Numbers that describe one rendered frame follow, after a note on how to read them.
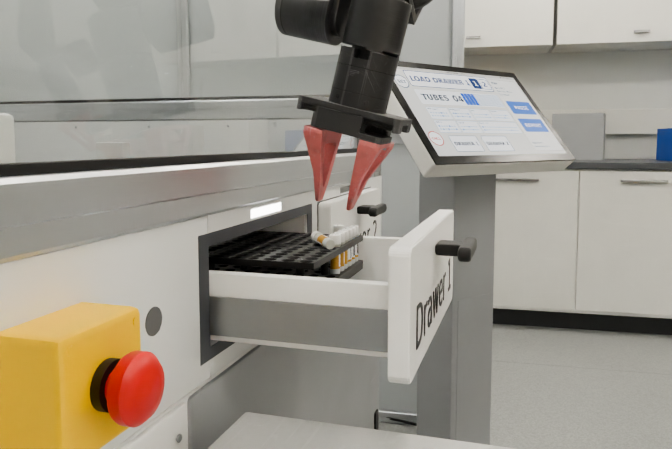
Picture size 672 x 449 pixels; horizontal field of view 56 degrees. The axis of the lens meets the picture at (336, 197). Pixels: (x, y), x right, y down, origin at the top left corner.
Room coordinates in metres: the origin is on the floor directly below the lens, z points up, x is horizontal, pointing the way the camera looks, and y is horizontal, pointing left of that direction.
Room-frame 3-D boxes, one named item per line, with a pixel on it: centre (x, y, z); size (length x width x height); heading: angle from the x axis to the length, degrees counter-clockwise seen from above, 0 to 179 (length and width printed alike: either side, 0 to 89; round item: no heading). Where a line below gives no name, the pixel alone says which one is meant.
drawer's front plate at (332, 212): (0.97, -0.03, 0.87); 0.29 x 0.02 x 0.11; 163
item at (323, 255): (0.65, 0.00, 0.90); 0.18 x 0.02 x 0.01; 163
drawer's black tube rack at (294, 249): (0.68, 0.10, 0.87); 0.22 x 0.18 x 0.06; 73
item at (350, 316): (0.68, 0.11, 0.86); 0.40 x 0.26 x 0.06; 73
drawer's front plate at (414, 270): (0.62, -0.09, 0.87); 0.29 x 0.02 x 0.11; 163
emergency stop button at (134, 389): (0.34, 0.11, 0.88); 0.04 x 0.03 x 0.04; 163
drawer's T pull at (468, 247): (0.61, -0.12, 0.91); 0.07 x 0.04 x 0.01; 163
